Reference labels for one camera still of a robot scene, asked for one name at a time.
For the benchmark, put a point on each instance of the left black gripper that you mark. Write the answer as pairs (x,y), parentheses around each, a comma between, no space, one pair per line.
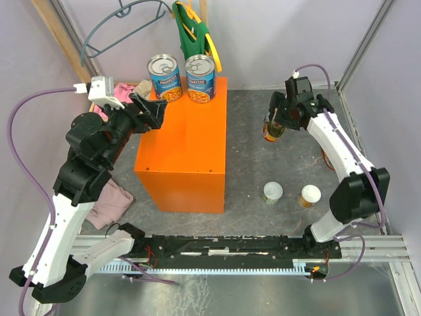
(153,110)

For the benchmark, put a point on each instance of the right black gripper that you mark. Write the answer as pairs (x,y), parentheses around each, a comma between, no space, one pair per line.
(277,101)

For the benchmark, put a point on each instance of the oval red sardine tin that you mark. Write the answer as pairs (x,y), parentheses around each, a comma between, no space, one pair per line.
(272,131)

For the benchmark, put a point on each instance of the blue soup can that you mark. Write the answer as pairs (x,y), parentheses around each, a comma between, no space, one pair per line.
(165,77)

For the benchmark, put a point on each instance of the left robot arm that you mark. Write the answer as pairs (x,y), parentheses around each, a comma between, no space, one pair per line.
(56,275)

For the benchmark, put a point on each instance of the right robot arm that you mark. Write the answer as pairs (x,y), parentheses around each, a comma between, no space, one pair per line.
(362,187)

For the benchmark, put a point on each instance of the orange box counter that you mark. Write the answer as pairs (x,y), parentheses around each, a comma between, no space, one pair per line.
(182,165)

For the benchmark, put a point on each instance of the beige cloth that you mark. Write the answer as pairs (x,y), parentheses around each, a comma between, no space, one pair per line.
(144,89)

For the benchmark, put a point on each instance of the pink cloth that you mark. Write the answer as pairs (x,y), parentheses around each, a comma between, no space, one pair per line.
(121,92)

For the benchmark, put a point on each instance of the wooden tray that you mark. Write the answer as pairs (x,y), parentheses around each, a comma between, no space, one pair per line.
(122,92)

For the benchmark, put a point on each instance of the can with white lid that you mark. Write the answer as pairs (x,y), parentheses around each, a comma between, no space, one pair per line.
(272,192)

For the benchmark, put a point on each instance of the small can white lid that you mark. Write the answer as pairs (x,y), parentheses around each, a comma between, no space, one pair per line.
(310,194)

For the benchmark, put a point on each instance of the yellow plastic hanger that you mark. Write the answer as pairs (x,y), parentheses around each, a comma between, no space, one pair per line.
(213,52)

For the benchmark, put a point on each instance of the green tank top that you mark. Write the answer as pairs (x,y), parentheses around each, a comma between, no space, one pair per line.
(192,33)

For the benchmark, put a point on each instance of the mauve cloth on floor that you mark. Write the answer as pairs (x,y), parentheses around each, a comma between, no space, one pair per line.
(113,202)

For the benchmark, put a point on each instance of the teal plastic hanger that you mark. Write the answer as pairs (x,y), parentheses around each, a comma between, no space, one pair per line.
(107,28)

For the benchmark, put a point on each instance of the aluminium corner profile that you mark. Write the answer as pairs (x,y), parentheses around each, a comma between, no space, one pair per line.
(365,43)

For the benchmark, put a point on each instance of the wooden upright behind shirt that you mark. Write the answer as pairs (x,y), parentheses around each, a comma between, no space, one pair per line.
(203,6)

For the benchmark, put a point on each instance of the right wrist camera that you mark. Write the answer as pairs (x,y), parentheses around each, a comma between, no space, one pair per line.
(298,88)

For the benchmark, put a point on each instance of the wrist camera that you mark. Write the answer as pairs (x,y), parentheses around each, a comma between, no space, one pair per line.
(100,91)
(298,88)

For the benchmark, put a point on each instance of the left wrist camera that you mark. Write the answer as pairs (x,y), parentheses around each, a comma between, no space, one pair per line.
(100,91)

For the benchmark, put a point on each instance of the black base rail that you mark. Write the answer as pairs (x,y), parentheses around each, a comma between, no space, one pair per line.
(226,252)

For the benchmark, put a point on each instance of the wooden post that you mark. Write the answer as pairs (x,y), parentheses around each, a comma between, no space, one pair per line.
(61,28)

